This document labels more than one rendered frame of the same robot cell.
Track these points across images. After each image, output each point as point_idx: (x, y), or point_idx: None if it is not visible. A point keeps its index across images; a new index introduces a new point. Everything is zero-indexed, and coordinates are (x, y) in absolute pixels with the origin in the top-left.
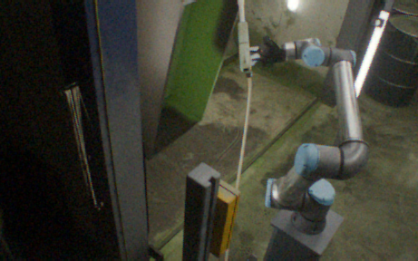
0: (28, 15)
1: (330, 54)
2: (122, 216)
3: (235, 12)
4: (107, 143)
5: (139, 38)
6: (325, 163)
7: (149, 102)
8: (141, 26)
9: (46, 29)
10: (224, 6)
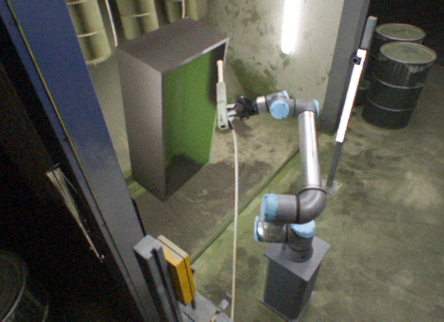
0: None
1: (294, 106)
2: (126, 262)
3: None
4: (96, 208)
5: (135, 104)
6: (282, 212)
7: (153, 156)
8: (135, 94)
9: None
10: (211, 65)
